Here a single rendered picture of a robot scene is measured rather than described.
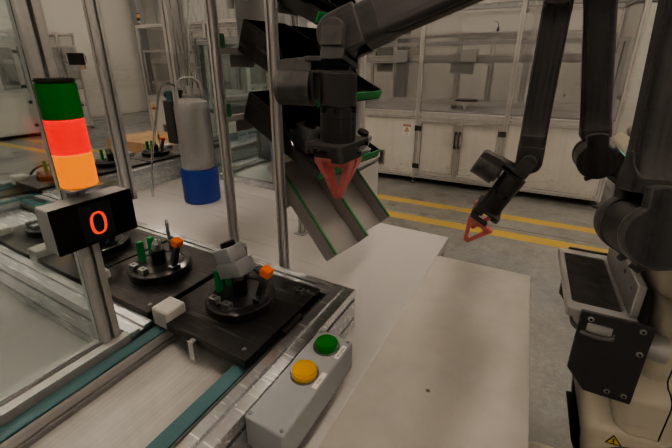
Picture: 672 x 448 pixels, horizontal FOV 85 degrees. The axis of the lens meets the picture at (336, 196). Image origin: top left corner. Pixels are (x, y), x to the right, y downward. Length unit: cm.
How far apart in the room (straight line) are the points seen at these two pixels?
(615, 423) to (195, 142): 152
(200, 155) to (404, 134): 344
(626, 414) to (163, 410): 80
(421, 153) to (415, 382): 408
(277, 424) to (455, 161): 424
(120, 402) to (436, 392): 55
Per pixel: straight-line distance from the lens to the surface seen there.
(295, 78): 59
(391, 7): 57
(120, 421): 74
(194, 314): 81
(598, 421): 95
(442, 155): 468
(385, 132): 482
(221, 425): 62
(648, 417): 92
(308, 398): 63
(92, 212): 67
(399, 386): 79
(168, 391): 75
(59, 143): 65
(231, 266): 75
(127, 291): 94
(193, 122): 162
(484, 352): 90
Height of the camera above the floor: 143
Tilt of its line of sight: 20 degrees down
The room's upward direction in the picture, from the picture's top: straight up
